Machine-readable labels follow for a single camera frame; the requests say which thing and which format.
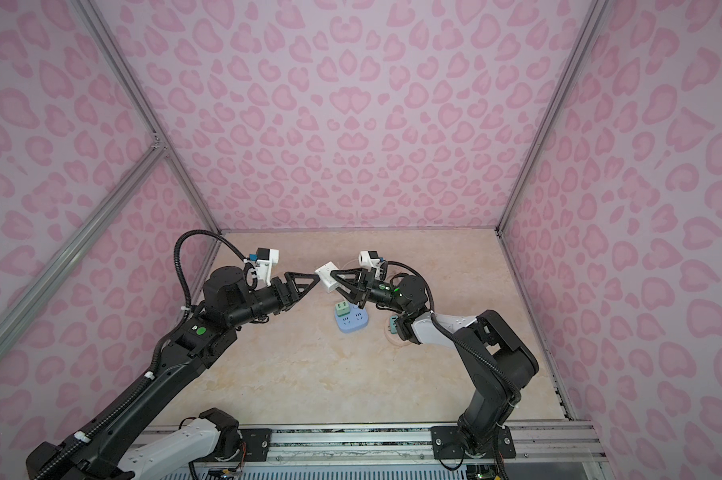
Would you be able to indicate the white plug adapter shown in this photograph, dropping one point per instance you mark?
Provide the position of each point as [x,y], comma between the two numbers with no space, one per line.
[324,273]

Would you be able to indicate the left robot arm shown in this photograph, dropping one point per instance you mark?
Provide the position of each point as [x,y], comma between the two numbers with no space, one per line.
[96,450]

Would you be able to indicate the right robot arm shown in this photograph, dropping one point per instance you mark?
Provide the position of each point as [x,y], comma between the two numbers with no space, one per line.
[497,361]

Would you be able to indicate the aluminium frame diagonal bar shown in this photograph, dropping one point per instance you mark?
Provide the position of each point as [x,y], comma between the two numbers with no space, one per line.
[16,319]

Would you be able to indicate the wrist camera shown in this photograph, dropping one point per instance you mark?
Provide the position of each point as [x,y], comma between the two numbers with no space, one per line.
[262,263]
[372,261]

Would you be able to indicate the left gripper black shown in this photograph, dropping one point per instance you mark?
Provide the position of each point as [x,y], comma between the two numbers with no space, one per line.
[289,298]

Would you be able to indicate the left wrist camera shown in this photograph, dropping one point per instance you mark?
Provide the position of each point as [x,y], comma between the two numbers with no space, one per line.
[262,263]

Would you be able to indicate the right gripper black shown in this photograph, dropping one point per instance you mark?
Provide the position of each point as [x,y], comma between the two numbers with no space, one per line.
[358,296]

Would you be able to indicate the blue square power strip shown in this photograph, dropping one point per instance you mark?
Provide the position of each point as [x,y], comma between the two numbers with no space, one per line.
[356,320]

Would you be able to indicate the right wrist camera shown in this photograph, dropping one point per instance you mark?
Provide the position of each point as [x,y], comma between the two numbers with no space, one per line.
[372,261]

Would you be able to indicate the green plug adapter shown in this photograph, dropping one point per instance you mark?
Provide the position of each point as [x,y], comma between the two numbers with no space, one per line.
[342,309]

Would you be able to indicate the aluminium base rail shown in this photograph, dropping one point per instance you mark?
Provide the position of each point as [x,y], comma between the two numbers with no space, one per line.
[541,449]

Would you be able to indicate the pink round power strip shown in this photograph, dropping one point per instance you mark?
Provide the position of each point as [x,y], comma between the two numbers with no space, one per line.
[394,339]

